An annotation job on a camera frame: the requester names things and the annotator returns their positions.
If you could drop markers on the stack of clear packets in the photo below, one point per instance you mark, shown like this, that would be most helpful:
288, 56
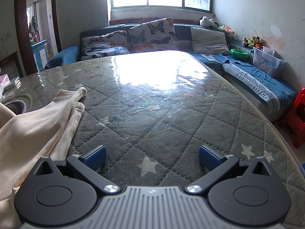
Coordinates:
13, 83

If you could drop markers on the hanging clothes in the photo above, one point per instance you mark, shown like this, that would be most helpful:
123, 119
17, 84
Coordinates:
33, 26

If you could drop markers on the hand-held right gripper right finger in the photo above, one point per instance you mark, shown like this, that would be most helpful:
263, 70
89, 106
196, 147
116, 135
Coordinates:
209, 158

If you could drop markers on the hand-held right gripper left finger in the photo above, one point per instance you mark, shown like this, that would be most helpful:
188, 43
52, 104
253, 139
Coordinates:
95, 158

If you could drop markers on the grey pillow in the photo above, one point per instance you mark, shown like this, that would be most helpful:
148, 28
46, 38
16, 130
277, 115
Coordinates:
208, 40

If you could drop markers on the orange and green plush toy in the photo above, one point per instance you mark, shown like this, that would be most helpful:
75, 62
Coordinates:
227, 29

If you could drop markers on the red plastic stool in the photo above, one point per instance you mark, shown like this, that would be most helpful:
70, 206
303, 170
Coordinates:
296, 114

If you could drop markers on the panda plush toy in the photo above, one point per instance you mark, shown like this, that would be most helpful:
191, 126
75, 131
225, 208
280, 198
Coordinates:
207, 21

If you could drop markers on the brown wooden door frame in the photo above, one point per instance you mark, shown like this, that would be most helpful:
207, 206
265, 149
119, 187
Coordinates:
21, 28

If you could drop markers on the blue sofa blanket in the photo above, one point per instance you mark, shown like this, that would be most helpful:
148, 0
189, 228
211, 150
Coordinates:
247, 69

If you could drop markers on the round built-in table hob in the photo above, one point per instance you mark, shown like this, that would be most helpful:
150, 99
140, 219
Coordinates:
14, 106

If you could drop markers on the light blue cabinet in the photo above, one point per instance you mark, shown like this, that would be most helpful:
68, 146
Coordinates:
40, 54

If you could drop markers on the large butterfly print pillow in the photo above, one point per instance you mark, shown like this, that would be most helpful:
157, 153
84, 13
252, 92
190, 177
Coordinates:
152, 35

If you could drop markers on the brown plush toy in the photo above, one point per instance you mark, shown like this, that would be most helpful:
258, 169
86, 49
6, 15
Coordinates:
256, 39

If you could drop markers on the white wall socket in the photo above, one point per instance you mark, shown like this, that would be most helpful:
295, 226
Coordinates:
6, 37

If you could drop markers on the green plastic bowl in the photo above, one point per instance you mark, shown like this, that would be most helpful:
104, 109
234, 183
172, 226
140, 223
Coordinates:
239, 53

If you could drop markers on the clear plastic storage box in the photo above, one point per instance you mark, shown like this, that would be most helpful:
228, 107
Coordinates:
266, 62

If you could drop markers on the blue corner sofa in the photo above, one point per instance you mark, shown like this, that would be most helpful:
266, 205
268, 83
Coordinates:
69, 52

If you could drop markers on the cream sweatshirt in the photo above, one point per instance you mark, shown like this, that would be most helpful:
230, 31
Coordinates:
35, 128

